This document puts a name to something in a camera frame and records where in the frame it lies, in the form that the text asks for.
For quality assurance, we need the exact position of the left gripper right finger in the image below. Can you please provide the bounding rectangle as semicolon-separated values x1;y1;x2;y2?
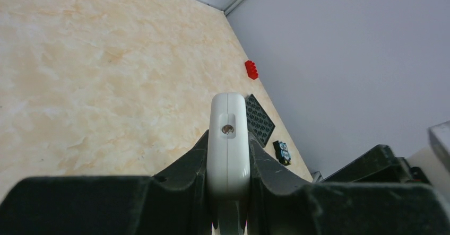
247;134;449;234

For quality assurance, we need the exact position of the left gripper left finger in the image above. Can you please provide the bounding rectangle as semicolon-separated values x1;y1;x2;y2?
1;134;212;234

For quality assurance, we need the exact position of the white remote control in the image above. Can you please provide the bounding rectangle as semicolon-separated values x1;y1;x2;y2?
206;92;250;234

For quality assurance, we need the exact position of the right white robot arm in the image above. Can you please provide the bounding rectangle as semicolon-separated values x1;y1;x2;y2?
324;121;449;197

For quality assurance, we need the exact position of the blue owl toy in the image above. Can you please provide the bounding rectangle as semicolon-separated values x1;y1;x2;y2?
273;141;291;166

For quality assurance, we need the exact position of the dark grey studded baseplate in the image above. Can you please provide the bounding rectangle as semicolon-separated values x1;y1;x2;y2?
245;94;275;147

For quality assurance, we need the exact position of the red toy brick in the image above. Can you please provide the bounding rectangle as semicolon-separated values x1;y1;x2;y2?
244;60;259;80

